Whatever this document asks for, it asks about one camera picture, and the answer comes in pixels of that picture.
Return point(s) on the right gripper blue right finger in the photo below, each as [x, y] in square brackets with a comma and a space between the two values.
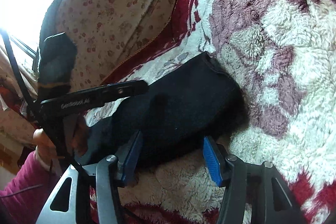
[215, 155]

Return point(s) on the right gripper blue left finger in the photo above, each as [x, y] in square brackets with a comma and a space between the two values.
[128, 155]

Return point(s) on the left hand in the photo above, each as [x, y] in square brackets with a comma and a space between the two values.
[45, 150]

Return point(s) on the pink sleeve left forearm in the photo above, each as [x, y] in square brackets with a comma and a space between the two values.
[24, 197]

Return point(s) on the cream floral quilt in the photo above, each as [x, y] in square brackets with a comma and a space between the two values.
[106, 32]

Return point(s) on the red white floral fleece blanket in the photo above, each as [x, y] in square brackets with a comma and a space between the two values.
[282, 55]

